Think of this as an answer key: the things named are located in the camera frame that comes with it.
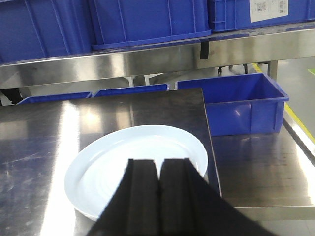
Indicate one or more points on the black tape strip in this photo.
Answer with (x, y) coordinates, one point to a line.
(204, 50)

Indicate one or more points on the large blue crate left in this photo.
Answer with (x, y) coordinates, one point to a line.
(33, 29)

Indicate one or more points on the large blue crate middle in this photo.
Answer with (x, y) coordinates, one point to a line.
(125, 23)

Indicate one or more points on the white round plate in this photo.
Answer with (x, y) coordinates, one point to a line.
(94, 175)

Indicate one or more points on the white paper label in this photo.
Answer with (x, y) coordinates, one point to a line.
(267, 9)

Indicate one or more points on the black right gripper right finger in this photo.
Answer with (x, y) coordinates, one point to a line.
(191, 207)

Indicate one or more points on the stainless steel shelf rail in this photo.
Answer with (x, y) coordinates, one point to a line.
(273, 43)

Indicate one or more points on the black office chair base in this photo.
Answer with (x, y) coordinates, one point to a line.
(231, 69)

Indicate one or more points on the large blue crate right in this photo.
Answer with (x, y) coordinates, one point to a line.
(229, 15)

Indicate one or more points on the large blue crate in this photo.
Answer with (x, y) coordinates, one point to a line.
(125, 23)
(33, 29)
(229, 15)

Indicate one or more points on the low blue bin left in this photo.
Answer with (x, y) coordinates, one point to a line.
(56, 97)

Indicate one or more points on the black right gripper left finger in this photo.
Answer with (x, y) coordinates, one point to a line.
(133, 209)

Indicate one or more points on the low blue bin middle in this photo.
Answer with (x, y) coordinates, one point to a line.
(132, 90)

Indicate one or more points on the low blue bin right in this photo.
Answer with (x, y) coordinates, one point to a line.
(241, 104)

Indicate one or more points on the low blue bin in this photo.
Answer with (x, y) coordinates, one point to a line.
(132, 90)
(56, 97)
(241, 104)

